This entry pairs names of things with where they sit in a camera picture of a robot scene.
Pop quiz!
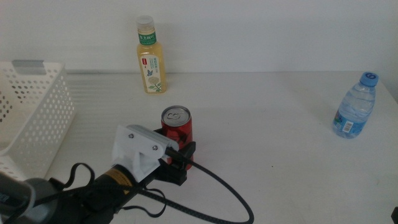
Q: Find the clear water bottle blue cap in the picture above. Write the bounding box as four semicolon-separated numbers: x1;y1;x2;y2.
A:
332;72;379;139

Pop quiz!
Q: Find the yellow tea bottle green label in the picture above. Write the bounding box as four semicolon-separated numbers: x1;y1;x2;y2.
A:
136;15;168;95

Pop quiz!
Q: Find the white perforated plastic basket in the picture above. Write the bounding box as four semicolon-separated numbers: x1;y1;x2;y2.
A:
0;60;76;182

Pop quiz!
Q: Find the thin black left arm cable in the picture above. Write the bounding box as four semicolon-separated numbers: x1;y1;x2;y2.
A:
46;162;167;218

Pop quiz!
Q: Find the red cola can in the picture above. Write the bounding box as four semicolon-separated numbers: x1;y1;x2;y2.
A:
160;105;194;171

